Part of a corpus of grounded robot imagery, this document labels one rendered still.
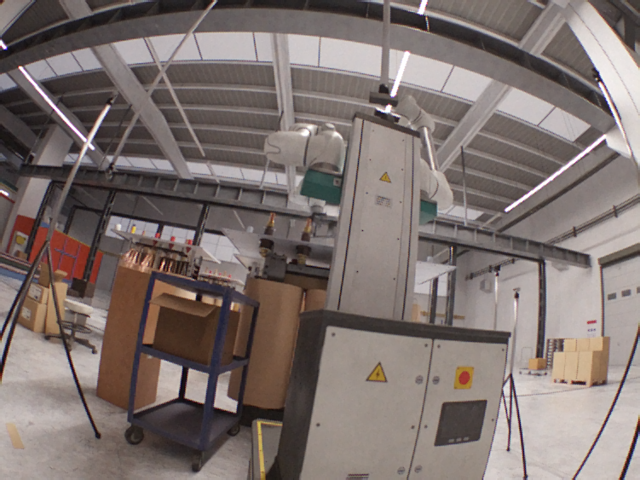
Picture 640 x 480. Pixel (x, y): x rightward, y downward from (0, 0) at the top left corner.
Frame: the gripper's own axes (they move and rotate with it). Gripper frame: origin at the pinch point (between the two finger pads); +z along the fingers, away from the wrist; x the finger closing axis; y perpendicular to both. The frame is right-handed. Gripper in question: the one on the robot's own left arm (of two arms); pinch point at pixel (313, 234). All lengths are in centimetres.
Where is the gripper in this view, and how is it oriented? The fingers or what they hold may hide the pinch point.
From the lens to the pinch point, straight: 228.7
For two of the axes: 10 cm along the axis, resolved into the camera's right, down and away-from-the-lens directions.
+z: -1.6, 9.4, -3.0
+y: -8.8, 0.0, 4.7
